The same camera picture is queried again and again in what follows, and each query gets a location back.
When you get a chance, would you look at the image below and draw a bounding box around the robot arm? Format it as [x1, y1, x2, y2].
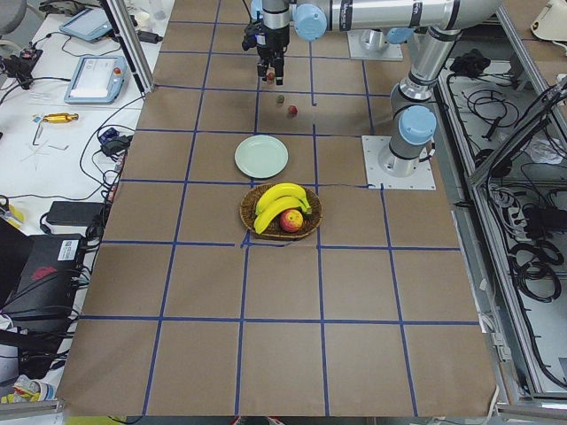
[378, 27, 462, 178]
[246, 1, 501, 102]

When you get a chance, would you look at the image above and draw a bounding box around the teach pendant far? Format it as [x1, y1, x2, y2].
[59, 8, 113, 43]

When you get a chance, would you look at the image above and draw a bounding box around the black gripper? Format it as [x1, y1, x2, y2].
[256, 26, 290, 85]

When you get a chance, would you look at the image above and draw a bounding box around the black computer box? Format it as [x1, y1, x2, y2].
[1, 234, 86, 322]

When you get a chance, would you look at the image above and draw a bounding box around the woven wicker basket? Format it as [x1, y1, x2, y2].
[239, 183, 322, 240]

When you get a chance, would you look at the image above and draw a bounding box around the black power brick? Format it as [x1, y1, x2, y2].
[45, 201, 103, 227]

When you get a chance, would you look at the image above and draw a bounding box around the teach pendant near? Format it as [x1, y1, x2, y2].
[64, 56, 128, 104]

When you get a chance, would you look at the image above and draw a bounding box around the teach pendant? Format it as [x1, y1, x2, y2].
[64, 56, 128, 104]
[59, 8, 113, 43]

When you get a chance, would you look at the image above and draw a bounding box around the light green plate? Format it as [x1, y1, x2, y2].
[234, 135, 289, 179]

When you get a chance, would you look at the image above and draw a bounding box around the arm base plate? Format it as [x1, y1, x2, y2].
[347, 29, 403, 62]
[361, 135, 436, 190]

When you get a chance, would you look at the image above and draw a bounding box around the gold metal cylinder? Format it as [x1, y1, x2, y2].
[42, 112, 79, 124]

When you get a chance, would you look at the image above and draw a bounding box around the aluminium frame post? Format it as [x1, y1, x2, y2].
[100, 0, 154, 95]

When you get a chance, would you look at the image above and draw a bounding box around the red yellow apple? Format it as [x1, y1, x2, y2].
[279, 209, 304, 233]

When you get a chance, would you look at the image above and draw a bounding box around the yellow banana bunch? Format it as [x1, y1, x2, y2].
[253, 182, 311, 234]

